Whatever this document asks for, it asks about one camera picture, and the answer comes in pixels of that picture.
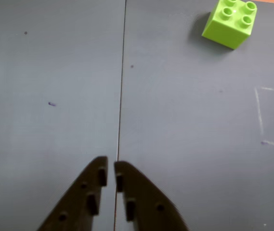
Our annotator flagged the gray table mat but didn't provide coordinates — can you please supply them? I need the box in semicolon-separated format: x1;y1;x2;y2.
0;0;127;231
114;0;274;231

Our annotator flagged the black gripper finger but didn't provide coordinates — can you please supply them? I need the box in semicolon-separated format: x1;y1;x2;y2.
37;156;108;231
114;161;190;231

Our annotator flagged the green lego block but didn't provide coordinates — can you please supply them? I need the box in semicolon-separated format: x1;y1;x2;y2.
201;0;258;51

